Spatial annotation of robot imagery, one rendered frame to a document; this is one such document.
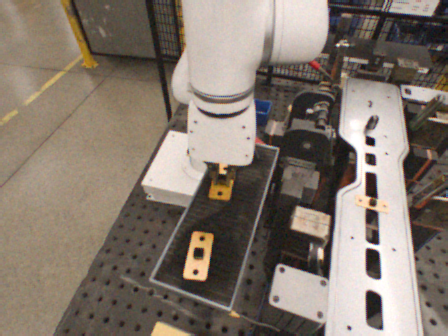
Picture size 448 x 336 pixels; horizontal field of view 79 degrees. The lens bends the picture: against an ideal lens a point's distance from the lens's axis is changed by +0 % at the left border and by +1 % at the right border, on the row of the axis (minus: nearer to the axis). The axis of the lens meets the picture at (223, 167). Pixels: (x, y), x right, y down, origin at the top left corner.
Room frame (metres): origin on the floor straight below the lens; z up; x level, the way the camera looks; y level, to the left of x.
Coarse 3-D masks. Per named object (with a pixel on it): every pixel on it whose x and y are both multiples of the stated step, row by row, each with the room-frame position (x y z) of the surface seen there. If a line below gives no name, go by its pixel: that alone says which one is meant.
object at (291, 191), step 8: (288, 184) 0.40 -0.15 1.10; (296, 184) 0.40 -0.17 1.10; (280, 192) 0.39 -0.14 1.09; (288, 192) 0.38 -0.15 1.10; (296, 192) 0.38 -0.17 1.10; (280, 200) 0.38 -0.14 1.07; (288, 200) 0.37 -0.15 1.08; (296, 200) 0.37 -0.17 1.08; (280, 208) 0.38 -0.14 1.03; (288, 208) 0.37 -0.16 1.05; (280, 216) 0.38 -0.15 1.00; (288, 216) 0.37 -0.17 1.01; (280, 224) 0.38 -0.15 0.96; (272, 232) 0.38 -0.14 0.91; (280, 232) 0.38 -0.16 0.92; (272, 240) 0.38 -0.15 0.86; (280, 240) 0.37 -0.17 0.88; (272, 248) 0.38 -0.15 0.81; (280, 248) 0.37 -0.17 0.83; (264, 256) 0.40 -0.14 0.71; (272, 256) 0.38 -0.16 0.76; (272, 264) 0.37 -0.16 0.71
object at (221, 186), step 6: (222, 168) 0.35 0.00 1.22; (222, 174) 0.33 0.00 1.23; (222, 180) 0.31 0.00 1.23; (216, 186) 0.31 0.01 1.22; (222, 186) 0.31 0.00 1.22; (210, 192) 0.29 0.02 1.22; (216, 192) 0.29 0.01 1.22; (222, 192) 0.29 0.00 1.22; (228, 192) 0.29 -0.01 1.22; (210, 198) 0.28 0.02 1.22; (216, 198) 0.28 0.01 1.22; (222, 198) 0.28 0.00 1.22; (228, 198) 0.28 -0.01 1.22
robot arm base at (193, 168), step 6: (186, 156) 0.79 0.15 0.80; (186, 162) 0.75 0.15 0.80; (192, 162) 0.72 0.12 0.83; (198, 162) 0.70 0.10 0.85; (186, 168) 0.72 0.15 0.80; (192, 168) 0.72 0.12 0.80; (198, 168) 0.71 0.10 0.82; (204, 168) 0.70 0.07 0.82; (186, 174) 0.70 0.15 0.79; (192, 174) 0.69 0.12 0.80; (198, 174) 0.69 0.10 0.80; (198, 180) 0.67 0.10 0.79
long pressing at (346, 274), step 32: (352, 96) 0.92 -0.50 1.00; (384, 96) 0.92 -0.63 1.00; (352, 128) 0.73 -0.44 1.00; (384, 128) 0.73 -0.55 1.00; (384, 160) 0.58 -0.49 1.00; (352, 192) 0.45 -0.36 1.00; (384, 192) 0.45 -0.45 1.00; (352, 224) 0.35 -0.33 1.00; (384, 224) 0.35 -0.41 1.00; (352, 256) 0.27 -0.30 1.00; (384, 256) 0.27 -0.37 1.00; (352, 288) 0.20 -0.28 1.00; (384, 288) 0.20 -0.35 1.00; (416, 288) 0.20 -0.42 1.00; (352, 320) 0.14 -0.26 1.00; (384, 320) 0.14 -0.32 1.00; (416, 320) 0.14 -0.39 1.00
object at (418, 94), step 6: (402, 90) 0.96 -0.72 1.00; (414, 90) 0.96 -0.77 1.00; (420, 90) 0.96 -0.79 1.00; (426, 90) 0.96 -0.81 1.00; (432, 90) 0.96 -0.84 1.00; (438, 90) 0.96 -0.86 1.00; (408, 96) 0.92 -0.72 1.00; (414, 96) 0.92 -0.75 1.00; (420, 96) 0.92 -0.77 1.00; (426, 96) 0.92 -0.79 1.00; (432, 96) 0.92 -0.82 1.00; (414, 102) 0.90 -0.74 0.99; (420, 102) 0.89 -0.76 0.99; (426, 102) 0.89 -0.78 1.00
